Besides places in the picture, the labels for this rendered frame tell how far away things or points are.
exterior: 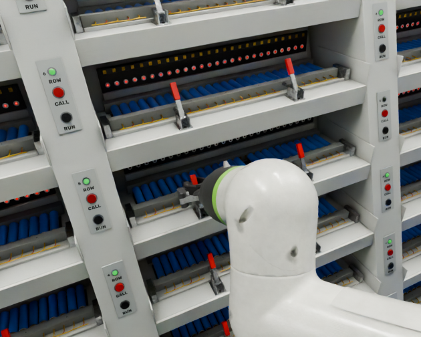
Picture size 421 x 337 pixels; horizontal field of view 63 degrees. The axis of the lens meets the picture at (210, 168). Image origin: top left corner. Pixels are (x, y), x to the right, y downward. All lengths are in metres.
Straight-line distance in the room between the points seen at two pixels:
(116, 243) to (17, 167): 0.23
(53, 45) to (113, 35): 0.10
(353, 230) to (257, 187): 0.67
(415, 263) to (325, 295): 0.88
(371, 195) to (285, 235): 0.63
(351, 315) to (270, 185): 0.14
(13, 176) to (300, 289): 0.50
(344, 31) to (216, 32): 0.35
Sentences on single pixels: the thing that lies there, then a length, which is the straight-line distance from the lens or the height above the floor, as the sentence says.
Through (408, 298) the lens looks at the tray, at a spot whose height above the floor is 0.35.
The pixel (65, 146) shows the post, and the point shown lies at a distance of 0.65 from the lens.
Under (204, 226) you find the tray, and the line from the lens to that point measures 0.75.
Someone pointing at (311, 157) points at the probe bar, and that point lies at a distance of 0.91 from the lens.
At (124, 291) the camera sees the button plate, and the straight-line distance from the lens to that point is 0.76.
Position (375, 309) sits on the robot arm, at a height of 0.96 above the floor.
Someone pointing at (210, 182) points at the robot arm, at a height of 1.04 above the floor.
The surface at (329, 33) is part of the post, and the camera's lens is 0.98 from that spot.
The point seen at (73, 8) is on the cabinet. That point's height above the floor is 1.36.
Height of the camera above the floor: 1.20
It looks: 17 degrees down
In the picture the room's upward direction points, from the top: 11 degrees counter-clockwise
